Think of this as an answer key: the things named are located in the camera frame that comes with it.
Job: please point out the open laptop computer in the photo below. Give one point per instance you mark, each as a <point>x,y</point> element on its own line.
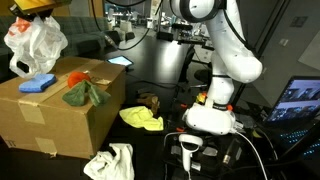
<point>291,122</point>

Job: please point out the white VR controller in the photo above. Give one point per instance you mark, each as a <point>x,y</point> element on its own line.
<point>189,144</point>

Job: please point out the yellow microfiber cloth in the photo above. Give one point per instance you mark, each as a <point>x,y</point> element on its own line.
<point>141,117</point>

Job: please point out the white plastic bag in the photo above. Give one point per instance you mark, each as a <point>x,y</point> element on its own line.
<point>36,45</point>

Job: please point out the blue sponge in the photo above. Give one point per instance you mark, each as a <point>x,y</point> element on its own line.
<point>37,84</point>

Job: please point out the green plaid sofa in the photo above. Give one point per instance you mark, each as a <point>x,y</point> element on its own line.
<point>84,34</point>

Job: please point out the white VR headset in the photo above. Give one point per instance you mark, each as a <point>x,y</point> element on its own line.
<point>211,120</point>

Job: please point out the large cardboard box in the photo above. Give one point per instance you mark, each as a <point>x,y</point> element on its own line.
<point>43,122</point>

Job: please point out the brown plush moose toy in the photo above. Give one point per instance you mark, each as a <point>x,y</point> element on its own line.
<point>151,100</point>

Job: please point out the tablet with lit screen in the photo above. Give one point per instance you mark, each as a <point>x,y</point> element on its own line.
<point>120,60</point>

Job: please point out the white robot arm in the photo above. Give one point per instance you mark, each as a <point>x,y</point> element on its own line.
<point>233,59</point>

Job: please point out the white cloth rag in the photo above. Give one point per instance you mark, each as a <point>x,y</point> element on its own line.
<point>108,166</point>

